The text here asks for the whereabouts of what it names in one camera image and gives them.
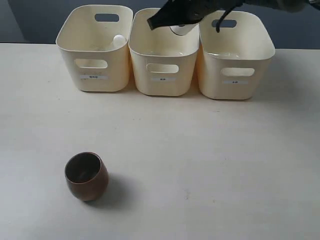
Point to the middle cream plastic bin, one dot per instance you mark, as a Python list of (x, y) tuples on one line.
[(163, 63)]

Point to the cream plastic bin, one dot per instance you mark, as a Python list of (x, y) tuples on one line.
[(83, 40), (163, 63), (231, 62)]

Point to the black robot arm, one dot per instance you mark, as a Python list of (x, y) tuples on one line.
[(290, 6)]

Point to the right cream plastic bin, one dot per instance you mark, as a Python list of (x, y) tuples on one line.
[(231, 62)]

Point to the clear plastic bottle white cap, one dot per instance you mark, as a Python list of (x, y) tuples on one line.
[(118, 42)]

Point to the brown wooden cup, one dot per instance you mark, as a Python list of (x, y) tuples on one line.
[(86, 176)]

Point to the left cream plastic bin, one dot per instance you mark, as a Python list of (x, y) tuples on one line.
[(83, 40)]

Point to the white paper cup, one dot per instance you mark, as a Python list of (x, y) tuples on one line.
[(182, 30)]

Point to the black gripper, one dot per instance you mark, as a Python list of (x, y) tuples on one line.
[(187, 12)]

